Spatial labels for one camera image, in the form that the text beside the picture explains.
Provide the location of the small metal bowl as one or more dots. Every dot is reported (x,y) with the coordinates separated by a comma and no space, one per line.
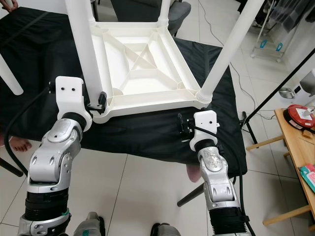
(285,92)

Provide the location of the grey right robot foot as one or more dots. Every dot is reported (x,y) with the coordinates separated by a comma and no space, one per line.
(166,230)

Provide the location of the dark grey armchair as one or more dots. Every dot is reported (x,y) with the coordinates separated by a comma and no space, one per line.
(142,10)

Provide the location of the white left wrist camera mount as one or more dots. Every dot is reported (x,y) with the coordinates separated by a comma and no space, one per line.
(71,98)

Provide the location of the dark hanging clothes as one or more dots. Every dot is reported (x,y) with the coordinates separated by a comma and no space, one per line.
(280,12)

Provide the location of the person's bare hand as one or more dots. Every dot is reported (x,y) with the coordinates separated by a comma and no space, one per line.
(10,4)

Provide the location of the white grey appliance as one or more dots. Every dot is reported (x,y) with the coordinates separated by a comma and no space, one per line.
(306,83)

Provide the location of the wooden side table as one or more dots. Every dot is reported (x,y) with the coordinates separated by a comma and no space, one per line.
(295,147)

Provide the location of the white ribbed plastic table top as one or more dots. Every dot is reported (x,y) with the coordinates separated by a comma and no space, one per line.
(142,66)

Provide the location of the red round device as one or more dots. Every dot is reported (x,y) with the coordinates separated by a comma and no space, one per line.
(298,115)

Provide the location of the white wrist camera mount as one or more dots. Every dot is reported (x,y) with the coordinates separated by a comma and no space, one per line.
(71,98)
(205,125)

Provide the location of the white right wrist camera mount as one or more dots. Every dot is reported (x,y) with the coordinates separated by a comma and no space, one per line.
(205,125)

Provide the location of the grey left robot foot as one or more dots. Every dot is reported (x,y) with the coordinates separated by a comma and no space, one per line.
(91,225)

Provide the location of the black tripod stand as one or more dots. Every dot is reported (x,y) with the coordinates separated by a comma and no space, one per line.
(275,86)

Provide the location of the teal pink box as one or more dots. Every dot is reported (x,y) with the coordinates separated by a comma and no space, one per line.
(307,177)

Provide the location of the black metal table leg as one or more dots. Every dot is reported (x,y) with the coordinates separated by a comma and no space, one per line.
(191,194)
(11,167)

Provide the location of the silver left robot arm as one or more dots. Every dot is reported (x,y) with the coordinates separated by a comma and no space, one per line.
(51,157)

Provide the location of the grey robot foot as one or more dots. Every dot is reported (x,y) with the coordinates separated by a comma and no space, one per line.
(166,230)
(91,225)

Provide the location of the black table cloth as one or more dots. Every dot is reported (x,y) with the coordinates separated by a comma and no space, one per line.
(39,59)

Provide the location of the person's bare foot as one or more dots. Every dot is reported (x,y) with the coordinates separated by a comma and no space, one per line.
(22,144)

